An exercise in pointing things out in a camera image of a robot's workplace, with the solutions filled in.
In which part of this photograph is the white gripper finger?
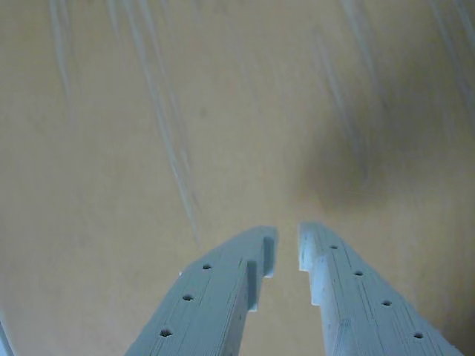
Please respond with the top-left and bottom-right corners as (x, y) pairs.
(298, 220), (465, 356)
(124, 224), (278, 356)

